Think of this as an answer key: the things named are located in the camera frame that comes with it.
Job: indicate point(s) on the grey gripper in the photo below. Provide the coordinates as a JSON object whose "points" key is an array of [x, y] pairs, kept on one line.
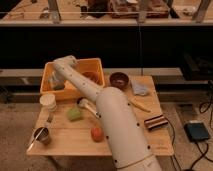
{"points": [[56, 81]]}

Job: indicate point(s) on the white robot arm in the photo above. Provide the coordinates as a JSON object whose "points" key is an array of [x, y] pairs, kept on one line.
{"points": [[127, 142]]}

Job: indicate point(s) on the yellow plastic tray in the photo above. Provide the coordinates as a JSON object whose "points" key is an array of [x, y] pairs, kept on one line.
{"points": [[83, 66]]}

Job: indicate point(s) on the green sponge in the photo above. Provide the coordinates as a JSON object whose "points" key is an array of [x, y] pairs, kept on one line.
{"points": [[74, 114]]}

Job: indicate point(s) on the white paper cup stack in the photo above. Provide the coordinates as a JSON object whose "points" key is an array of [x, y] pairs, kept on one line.
{"points": [[48, 101]]}

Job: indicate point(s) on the white dish brush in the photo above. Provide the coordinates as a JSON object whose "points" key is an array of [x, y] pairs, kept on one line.
{"points": [[84, 103]]}

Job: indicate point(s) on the metal fork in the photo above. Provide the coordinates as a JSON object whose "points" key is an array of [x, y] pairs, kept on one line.
{"points": [[49, 120]]}

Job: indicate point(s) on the wooden folding table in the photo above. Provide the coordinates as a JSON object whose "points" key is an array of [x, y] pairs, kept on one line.
{"points": [[73, 138]]}

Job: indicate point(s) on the metal cup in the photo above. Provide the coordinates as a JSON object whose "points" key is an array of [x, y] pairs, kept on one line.
{"points": [[42, 135]]}

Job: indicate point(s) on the dark brown bowl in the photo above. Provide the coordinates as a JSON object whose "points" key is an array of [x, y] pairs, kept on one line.
{"points": [[119, 80]]}

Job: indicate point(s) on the red tomato toy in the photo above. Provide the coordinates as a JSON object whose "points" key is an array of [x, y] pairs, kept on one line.
{"points": [[97, 134]]}

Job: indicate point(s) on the crumpled blue-grey cloth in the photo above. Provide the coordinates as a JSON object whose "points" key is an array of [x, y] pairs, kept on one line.
{"points": [[139, 89]]}

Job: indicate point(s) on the yellow banana toy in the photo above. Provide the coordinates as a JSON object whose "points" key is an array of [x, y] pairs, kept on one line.
{"points": [[139, 105]]}

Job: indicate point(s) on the striped brown cloth block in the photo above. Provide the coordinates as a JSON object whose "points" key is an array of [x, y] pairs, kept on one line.
{"points": [[155, 122]]}

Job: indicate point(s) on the black foot pedal box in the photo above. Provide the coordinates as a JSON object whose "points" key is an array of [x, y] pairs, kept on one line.
{"points": [[196, 132]]}

